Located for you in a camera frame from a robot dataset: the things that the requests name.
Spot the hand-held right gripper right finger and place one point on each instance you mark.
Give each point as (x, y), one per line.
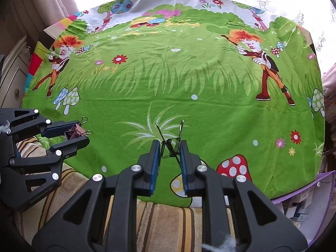
(185, 162)

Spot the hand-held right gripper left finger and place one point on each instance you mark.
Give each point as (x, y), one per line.
(155, 162)

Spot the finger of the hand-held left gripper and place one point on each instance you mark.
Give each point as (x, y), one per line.
(71, 147)
(56, 131)

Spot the pink binder clip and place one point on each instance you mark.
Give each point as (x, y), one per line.
(73, 132)

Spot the dark binder clip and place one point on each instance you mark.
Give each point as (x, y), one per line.
(170, 147)

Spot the pile of small cartons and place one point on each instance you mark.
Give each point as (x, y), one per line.
(299, 207)

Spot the purple cardboard box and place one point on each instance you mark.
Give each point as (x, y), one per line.
(321, 207)

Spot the striped beige towel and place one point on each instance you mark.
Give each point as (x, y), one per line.
(162, 223)

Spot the cream carved dresser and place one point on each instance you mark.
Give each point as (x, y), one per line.
(13, 78)

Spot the green cartoon printed blanket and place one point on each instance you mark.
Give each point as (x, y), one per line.
(183, 84)

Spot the beige curtain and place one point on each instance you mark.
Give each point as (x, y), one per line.
(39, 5)

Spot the pink patterned curtain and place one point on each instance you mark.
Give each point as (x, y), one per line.
(329, 81)

